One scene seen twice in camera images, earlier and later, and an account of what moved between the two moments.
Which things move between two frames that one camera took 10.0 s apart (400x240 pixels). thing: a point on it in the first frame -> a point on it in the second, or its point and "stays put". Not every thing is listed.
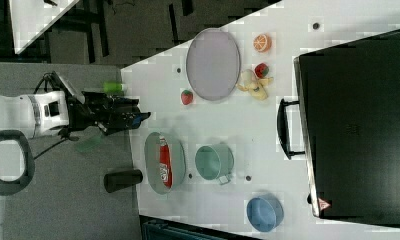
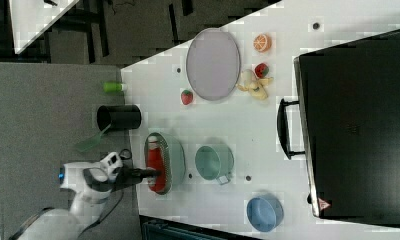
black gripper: [111, 113] -> [126, 177]
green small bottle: [112, 87] stays put
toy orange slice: [262, 42] stays put
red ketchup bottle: [166, 170] -> [155, 160]
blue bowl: [265, 213] stays put
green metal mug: [215, 162] stays put
